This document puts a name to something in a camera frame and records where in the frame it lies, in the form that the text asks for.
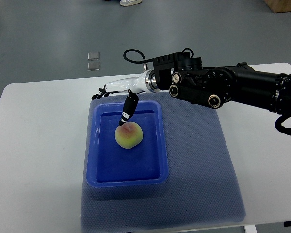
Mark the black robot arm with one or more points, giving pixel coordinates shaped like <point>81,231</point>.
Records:
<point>184,77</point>

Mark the lower metal floor plate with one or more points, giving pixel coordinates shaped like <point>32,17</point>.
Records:
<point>93,66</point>

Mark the blue grey mesh mat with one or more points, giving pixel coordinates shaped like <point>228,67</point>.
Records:
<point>180,174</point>

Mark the blue plastic tray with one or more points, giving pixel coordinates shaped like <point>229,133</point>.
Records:
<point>129,155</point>

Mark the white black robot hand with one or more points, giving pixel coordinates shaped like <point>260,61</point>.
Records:
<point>133,86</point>

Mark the metal floor plate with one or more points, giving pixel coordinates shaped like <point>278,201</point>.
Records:
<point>93,56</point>
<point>93,66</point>

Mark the green pink peach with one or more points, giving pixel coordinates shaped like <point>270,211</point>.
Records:
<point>128,135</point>

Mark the brown cardboard box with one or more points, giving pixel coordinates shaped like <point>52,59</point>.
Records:
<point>279,6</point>

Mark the upper metal floor plate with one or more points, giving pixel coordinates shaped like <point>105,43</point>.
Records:
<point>93,56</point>

